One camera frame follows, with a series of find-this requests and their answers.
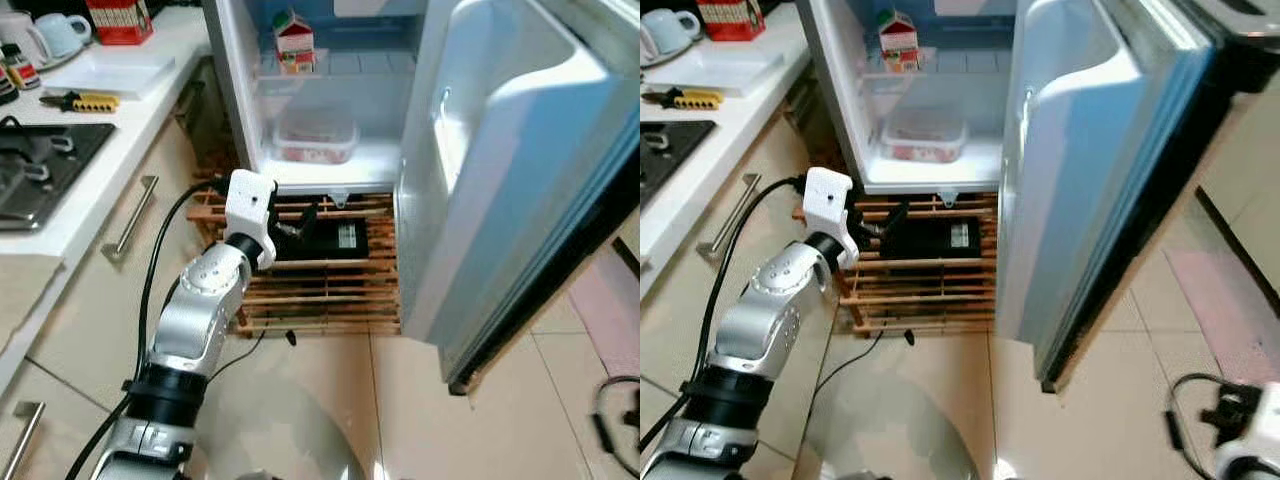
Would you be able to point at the wooden slatted rack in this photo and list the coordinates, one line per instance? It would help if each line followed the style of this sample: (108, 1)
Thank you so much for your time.
(330, 300)
(930, 300)

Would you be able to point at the black gas stove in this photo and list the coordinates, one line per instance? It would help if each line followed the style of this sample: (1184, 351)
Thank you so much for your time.
(665, 155)
(45, 170)

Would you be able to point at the small silver fridge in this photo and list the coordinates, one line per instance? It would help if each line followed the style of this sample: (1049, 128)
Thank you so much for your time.
(930, 178)
(330, 175)

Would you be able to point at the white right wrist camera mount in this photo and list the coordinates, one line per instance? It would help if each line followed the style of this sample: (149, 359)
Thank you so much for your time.
(1260, 440)

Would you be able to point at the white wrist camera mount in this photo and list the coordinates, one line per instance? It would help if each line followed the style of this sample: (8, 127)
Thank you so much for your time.
(250, 205)
(828, 205)
(1260, 440)

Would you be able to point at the white mug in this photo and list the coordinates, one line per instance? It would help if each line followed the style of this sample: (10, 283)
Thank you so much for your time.
(20, 42)
(648, 42)

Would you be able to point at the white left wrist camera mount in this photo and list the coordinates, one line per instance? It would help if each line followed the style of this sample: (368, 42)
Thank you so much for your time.
(828, 205)
(250, 205)

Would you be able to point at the black power adapter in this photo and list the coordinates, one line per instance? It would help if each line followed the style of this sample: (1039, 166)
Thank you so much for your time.
(935, 240)
(335, 240)

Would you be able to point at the clear food container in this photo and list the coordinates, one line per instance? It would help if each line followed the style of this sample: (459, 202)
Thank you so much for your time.
(925, 138)
(315, 140)

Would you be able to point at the silver fridge door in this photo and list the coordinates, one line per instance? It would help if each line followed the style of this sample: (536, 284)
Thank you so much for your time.
(520, 200)
(1090, 200)

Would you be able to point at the red box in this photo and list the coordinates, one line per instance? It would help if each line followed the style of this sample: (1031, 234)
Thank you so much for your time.
(120, 20)
(730, 18)

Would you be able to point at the yellow and black tool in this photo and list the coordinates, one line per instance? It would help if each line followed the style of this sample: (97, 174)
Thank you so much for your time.
(690, 99)
(85, 102)

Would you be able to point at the cream tall cabinet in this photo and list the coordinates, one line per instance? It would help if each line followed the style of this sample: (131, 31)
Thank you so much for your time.
(1250, 150)

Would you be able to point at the white tray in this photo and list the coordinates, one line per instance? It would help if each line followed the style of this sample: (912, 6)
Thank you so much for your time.
(110, 75)
(715, 72)

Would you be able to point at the red and white milk carton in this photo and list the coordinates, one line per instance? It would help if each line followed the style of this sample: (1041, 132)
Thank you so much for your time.
(294, 42)
(898, 40)

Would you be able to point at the small dark capped bottle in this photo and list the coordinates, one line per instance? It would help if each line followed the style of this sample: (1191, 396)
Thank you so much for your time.
(20, 70)

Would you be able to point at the cream counter cabinet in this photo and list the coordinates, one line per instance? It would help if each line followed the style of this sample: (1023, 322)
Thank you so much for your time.
(90, 310)
(690, 300)

